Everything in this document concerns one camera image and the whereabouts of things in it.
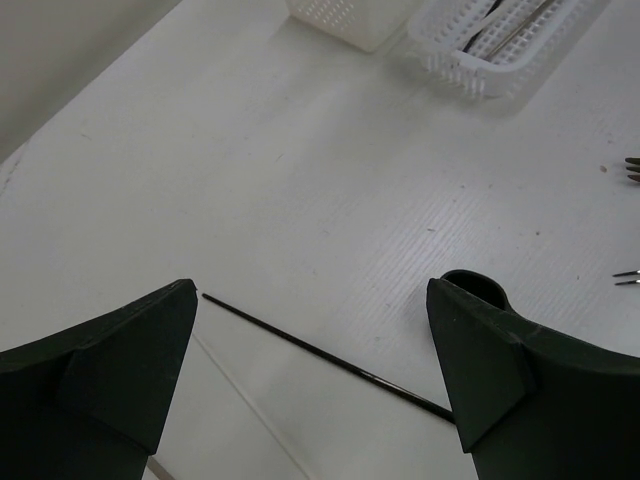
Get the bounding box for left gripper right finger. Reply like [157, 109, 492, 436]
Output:
[426, 278, 639, 479]

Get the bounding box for black chopstick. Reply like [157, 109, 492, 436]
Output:
[201, 293, 455, 425]

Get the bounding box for white rectangular bin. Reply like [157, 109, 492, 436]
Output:
[285, 0, 424, 52]

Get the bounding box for brown fork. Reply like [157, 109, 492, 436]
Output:
[624, 157, 640, 184]

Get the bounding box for small silver fork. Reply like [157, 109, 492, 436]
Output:
[613, 270, 640, 286]

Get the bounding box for silver metal chopstick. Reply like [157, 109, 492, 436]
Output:
[484, 0, 554, 61]

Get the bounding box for dark grey chopstick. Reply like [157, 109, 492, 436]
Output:
[462, 0, 503, 53]

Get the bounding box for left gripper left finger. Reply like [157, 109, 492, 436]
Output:
[1, 279, 197, 479]

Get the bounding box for white plastic chopstick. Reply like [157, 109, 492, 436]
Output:
[143, 334, 315, 479]

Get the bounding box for white perforated basket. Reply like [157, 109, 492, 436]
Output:
[407, 0, 609, 98]

